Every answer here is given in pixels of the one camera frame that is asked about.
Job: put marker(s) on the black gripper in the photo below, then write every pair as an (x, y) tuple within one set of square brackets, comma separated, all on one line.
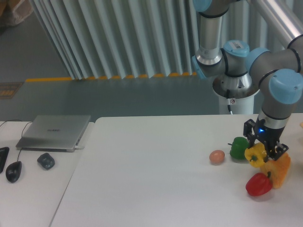
[(268, 136)]

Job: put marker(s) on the yellow bell pepper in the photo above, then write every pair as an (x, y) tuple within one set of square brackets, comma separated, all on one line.
[(256, 155)]

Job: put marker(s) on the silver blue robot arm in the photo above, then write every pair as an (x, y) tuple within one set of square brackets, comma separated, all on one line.
[(241, 72)]

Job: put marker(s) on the green bell pepper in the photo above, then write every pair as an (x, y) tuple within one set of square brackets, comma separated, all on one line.
[(238, 147)]

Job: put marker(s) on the red bell pepper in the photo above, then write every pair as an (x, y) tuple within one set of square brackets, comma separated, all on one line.
[(259, 184)]

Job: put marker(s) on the orange triangular bread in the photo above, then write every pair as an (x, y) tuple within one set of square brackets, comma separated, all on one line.
[(278, 170)]

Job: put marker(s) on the brown egg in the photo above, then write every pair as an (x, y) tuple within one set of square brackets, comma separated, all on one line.
[(217, 156)]

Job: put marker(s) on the white folding partition screen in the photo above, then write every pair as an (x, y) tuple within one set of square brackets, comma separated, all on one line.
[(123, 38)]

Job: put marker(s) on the silver closed laptop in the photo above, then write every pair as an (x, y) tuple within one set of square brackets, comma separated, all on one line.
[(60, 133)]

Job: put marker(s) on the dark grey small device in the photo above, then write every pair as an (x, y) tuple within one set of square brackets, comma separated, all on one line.
[(46, 161)]

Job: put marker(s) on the black computer mouse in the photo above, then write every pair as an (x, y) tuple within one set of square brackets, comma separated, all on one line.
[(13, 171)]

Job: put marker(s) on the black keyboard edge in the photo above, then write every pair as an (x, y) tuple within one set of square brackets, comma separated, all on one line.
[(4, 151)]

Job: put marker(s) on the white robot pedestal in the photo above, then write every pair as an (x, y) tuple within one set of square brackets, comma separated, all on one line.
[(236, 104)]

